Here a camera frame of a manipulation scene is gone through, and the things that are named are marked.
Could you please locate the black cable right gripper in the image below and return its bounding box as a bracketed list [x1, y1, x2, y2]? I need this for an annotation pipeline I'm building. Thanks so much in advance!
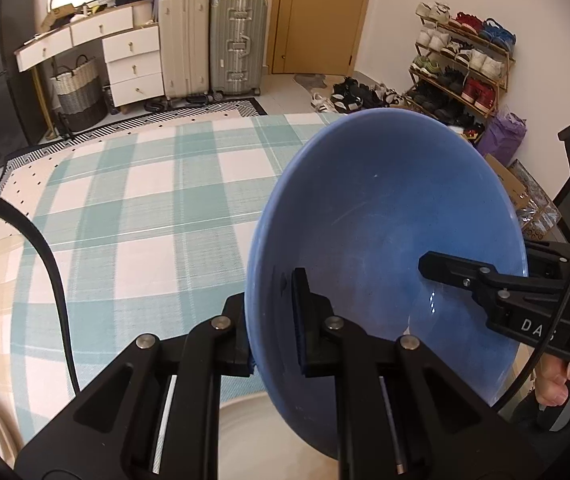
[492, 219, 570, 413]

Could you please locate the shoe rack with shoes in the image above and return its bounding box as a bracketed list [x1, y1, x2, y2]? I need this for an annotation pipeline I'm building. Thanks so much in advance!
[403, 2, 517, 142]

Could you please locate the white drawer vanity desk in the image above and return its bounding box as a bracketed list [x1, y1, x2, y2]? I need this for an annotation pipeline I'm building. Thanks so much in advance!
[14, 0, 167, 109]

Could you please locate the silver aluminium suitcase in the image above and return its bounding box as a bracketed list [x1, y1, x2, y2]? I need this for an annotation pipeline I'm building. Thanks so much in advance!
[209, 0, 268, 96]

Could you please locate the teal plaid tablecloth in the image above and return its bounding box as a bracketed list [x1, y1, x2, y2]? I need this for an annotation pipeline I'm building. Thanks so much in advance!
[10, 113, 333, 440]

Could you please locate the wooden door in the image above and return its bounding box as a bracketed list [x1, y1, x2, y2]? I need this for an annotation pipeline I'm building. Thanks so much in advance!
[267, 0, 369, 76]

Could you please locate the right hand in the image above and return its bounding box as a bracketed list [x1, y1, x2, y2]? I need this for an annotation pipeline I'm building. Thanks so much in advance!
[535, 354, 570, 406]

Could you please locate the beige plate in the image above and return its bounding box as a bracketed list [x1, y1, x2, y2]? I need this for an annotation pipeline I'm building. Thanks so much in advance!
[218, 392, 338, 480]

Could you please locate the blue bowl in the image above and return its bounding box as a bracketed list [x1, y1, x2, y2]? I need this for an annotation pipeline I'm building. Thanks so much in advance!
[245, 108, 527, 456]

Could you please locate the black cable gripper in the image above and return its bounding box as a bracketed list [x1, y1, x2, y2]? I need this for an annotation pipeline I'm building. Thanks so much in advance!
[492, 219, 570, 413]
[0, 181, 82, 396]

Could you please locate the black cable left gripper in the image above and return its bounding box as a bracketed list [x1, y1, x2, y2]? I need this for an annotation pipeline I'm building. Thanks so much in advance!
[0, 181, 82, 396]

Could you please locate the woven laundry basket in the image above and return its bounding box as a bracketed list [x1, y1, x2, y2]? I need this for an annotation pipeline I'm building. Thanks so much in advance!
[50, 54, 108, 133]

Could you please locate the purple bag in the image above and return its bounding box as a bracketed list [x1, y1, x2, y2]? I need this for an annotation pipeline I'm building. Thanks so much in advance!
[476, 108, 527, 166]

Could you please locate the white hard suitcase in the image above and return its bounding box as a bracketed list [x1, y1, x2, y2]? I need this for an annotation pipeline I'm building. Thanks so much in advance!
[158, 0, 210, 99]

